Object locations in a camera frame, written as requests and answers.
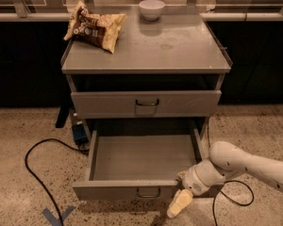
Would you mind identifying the grey metal drawer cabinet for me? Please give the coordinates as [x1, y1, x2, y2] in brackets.
[60, 4, 233, 162]

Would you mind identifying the blue tape floor mark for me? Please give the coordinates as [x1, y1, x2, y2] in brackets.
[42, 204, 77, 226]

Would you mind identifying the white ceramic bowl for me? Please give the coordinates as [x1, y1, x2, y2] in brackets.
[139, 0, 165, 21]

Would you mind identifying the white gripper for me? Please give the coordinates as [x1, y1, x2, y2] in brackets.
[167, 159, 225, 218]

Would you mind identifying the grey top drawer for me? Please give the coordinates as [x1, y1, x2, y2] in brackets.
[72, 90, 221, 119]

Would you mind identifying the blue power box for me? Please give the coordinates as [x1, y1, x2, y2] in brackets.
[72, 121, 89, 146]

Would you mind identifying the black cable on right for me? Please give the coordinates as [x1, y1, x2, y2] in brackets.
[206, 120, 256, 226]

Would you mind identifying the grey drawer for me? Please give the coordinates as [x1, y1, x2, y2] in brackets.
[72, 90, 221, 119]
[73, 129, 206, 201]

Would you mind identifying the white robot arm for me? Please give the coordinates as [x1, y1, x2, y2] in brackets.
[167, 141, 283, 218]

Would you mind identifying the brown and yellow chip bag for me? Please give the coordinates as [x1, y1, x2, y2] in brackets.
[63, 1, 126, 53]

